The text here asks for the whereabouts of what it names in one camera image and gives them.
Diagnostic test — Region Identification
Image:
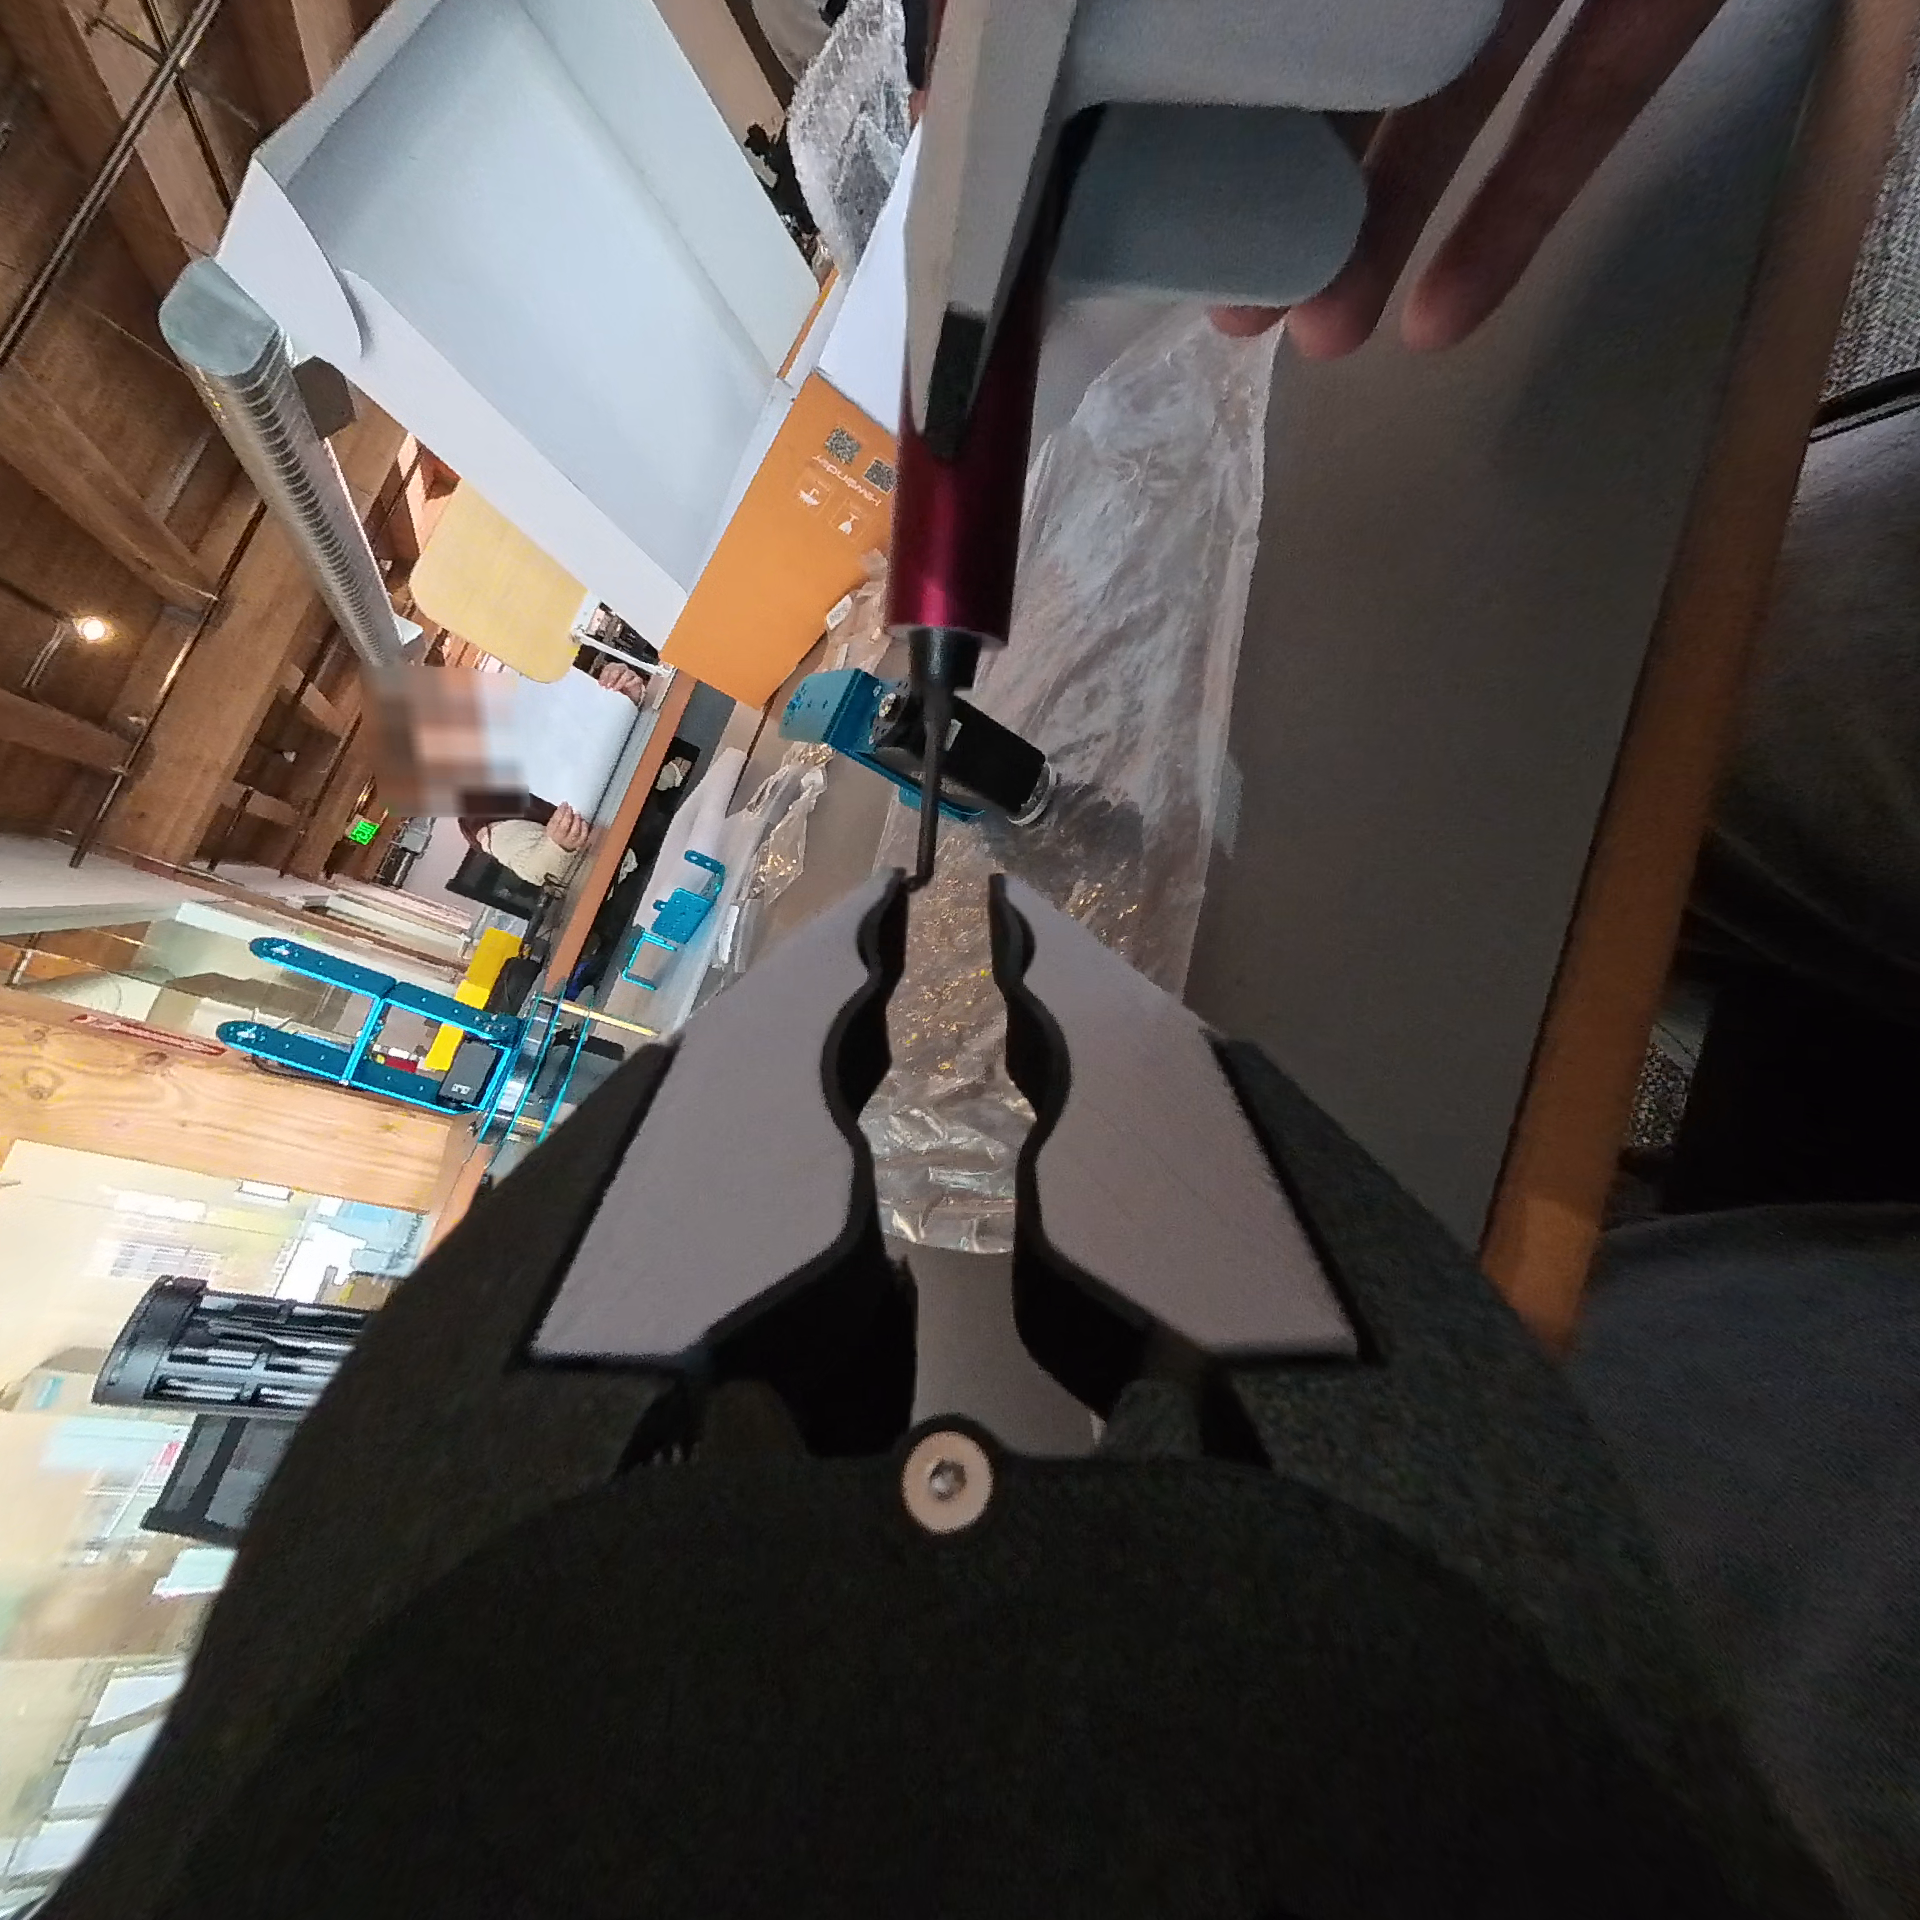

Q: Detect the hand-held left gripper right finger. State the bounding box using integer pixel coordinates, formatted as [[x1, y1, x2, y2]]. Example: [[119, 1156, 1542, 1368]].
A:
[[987, 872, 1364, 1366]]

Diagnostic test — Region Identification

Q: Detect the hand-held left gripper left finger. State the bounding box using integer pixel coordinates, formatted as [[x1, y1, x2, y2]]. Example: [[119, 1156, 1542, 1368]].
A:
[[527, 870, 912, 1368]]

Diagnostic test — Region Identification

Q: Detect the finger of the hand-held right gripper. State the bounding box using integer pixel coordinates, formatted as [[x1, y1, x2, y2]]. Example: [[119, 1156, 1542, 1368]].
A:
[[896, 0, 1086, 461]]

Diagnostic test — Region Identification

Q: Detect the red electric screwdriver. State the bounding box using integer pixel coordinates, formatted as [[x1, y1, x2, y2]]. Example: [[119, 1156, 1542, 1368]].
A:
[[879, 286, 1046, 882]]

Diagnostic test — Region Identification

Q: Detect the blue metal bracket with servo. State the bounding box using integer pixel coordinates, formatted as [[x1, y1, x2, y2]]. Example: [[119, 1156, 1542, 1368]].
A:
[[776, 662, 1062, 829]]

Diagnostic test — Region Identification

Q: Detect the blue robot arm base assembly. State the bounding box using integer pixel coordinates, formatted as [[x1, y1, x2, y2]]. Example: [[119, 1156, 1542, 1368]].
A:
[[216, 933, 624, 1160]]

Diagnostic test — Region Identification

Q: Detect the grey desk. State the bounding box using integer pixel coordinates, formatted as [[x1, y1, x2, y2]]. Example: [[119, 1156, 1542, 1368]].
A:
[[555, 0, 1895, 1359]]

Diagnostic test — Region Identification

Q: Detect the person's right hand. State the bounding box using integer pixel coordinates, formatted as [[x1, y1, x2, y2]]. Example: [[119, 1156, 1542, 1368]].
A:
[[1204, 0, 1707, 365]]

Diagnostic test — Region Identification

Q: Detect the bubble wrap sheet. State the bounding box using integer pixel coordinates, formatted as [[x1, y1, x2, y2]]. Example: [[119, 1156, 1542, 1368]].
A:
[[787, 0, 923, 243]]

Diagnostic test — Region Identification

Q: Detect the wooden edged table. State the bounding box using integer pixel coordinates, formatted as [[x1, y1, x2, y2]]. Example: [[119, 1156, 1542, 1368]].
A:
[[547, 667, 707, 999]]

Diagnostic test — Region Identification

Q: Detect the clear plastic bag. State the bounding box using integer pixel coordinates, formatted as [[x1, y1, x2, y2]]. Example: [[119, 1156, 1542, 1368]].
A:
[[720, 307, 1279, 1264]]

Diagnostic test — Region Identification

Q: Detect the orange white cardboard box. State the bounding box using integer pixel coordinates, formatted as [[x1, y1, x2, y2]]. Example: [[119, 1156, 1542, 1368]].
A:
[[216, 0, 922, 720]]

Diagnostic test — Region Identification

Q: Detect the black cylindrical bit holder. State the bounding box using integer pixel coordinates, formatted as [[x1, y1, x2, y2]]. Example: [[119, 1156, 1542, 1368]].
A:
[[96, 1276, 378, 1414]]

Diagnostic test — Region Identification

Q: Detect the pale wooden board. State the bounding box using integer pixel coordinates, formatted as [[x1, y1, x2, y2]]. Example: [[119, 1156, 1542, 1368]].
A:
[[411, 480, 589, 687]]

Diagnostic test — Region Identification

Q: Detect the person's lap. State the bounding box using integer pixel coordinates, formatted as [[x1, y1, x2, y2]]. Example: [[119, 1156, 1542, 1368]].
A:
[[1558, 381, 1920, 1920]]

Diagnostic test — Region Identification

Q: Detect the silver ventilation duct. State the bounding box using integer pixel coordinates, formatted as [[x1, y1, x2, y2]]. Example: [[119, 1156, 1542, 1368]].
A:
[[158, 263, 431, 671]]

